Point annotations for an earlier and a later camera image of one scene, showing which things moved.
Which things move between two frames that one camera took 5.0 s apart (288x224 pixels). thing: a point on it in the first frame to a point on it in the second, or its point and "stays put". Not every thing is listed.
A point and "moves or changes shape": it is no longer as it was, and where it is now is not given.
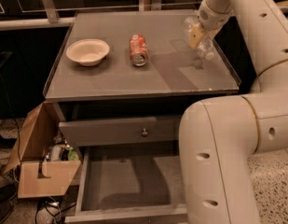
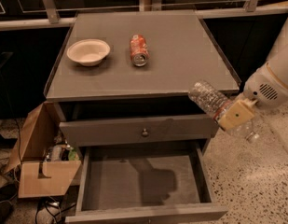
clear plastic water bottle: (207, 47) moves or changes shape
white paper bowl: (89, 52) stays put
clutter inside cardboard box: (61, 151) stays put
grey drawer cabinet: (125, 78) stays put
